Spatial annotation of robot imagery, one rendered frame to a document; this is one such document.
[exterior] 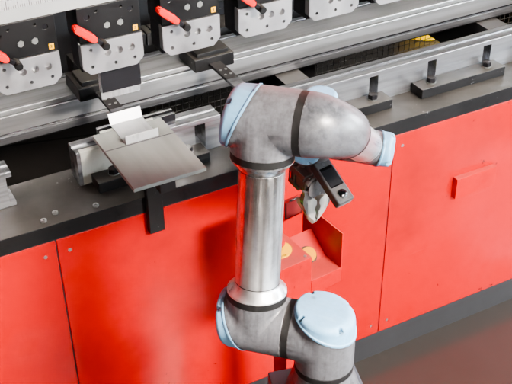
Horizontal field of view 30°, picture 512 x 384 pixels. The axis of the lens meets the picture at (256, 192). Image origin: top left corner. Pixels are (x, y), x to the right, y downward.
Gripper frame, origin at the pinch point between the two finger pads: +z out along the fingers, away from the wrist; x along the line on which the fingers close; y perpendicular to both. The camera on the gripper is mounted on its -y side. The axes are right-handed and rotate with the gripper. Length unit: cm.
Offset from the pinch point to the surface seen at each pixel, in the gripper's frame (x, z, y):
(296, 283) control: 8.9, 11.5, -6.1
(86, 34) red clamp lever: 38, -42, 39
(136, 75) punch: 24, -25, 43
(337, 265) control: -4.4, 12.9, -5.0
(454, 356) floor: -63, 84, -2
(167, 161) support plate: 27.8, -14.4, 22.0
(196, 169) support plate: 24.0, -15.0, 15.1
